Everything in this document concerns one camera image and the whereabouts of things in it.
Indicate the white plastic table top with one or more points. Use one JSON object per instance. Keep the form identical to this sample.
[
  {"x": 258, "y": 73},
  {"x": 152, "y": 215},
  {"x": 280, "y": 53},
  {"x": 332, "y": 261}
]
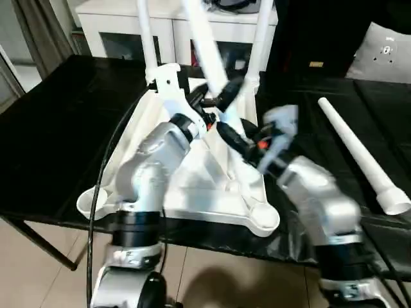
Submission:
[{"x": 205, "y": 179}]

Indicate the white plastic table leg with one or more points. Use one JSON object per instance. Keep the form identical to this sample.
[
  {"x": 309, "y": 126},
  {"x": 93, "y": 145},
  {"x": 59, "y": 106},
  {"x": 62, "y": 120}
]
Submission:
[
  {"x": 207, "y": 48},
  {"x": 356, "y": 147},
  {"x": 148, "y": 38},
  {"x": 263, "y": 41}
]

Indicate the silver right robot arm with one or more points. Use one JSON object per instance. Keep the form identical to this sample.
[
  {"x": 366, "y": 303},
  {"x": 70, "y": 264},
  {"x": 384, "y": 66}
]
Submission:
[{"x": 321, "y": 199}]

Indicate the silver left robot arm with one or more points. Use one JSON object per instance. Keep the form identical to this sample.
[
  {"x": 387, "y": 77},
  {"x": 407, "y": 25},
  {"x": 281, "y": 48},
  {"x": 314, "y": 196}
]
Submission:
[{"x": 147, "y": 173}]

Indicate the small white cup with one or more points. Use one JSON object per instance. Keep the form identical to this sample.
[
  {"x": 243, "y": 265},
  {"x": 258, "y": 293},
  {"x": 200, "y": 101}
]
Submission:
[{"x": 239, "y": 64}]

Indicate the small yellow label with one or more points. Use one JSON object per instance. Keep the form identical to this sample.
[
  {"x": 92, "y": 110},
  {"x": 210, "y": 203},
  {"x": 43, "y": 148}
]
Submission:
[{"x": 316, "y": 64}]

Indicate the black tall furniture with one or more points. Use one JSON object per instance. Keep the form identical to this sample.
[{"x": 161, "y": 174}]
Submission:
[{"x": 321, "y": 32}]

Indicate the white glass-door cabinet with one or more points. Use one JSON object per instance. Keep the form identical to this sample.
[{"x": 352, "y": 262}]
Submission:
[{"x": 112, "y": 22}]

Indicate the grey printed cushion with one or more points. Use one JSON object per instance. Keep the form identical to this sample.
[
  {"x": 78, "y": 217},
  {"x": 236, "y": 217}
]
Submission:
[{"x": 382, "y": 61}]

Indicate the black work mat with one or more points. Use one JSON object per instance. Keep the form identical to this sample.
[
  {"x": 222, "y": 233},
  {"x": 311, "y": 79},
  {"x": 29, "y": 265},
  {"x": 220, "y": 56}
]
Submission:
[{"x": 48, "y": 128}]

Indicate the grey curtain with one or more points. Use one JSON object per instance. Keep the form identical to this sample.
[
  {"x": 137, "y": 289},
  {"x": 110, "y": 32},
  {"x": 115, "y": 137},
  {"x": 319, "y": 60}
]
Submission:
[{"x": 45, "y": 35}]

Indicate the black work table leg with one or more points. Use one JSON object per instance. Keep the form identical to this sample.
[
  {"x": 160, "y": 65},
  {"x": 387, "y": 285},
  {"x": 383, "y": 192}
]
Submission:
[{"x": 48, "y": 247}]

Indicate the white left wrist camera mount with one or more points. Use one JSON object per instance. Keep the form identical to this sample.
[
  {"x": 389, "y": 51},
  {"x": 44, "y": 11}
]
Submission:
[{"x": 170, "y": 86}]

